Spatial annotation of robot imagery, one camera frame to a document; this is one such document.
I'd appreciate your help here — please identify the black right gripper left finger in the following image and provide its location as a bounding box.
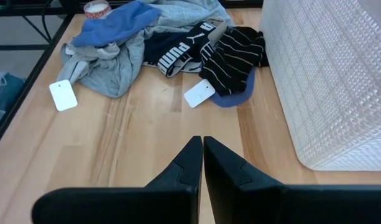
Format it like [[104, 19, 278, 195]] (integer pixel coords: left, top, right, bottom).
[[31, 136, 204, 224]]

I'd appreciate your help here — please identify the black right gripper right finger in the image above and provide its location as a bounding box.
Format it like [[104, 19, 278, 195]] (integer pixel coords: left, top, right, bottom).
[[203, 136, 381, 224]]

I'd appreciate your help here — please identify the periwinkle blue felt cloth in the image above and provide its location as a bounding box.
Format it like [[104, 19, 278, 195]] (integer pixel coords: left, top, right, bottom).
[[209, 67, 257, 109]]

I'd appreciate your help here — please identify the white perforated plastic laundry basket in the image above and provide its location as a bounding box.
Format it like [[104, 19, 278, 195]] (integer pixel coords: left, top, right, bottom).
[[260, 0, 381, 172]]

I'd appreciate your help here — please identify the grey hoodie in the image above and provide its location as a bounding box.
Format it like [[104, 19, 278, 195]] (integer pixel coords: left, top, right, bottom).
[[55, 0, 236, 99]]

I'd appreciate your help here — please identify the black pinstriped garment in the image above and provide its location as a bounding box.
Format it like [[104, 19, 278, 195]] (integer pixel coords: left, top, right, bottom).
[[198, 26, 270, 98]]

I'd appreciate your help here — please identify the black Puma garment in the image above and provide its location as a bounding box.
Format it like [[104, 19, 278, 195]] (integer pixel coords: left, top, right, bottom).
[[142, 21, 229, 78]]

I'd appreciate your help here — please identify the blue garment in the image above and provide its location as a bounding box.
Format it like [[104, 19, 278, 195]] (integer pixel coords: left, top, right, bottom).
[[71, 0, 162, 49]]

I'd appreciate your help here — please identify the blue denim cloth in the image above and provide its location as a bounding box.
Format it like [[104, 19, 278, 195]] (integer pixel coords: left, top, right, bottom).
[[0, 71, 25, 135]]

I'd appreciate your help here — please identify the small red patterned cup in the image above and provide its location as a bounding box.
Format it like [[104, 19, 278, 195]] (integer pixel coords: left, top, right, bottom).
[[83, 0, 112, 20]]

